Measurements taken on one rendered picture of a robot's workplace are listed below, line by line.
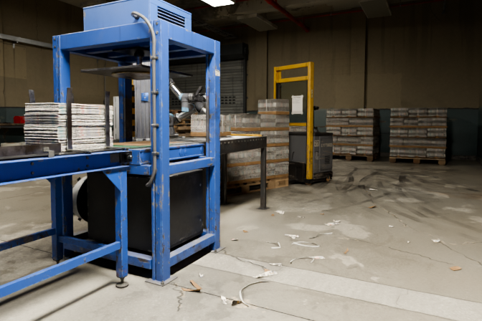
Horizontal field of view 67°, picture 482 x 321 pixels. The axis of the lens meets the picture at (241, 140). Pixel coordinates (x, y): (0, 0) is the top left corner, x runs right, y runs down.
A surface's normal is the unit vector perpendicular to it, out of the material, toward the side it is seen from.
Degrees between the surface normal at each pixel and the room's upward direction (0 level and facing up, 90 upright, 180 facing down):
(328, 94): 90
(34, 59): 90
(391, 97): 90
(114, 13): 90
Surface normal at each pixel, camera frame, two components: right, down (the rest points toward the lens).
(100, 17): -0.46, 0.04
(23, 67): 0.89, 0.03
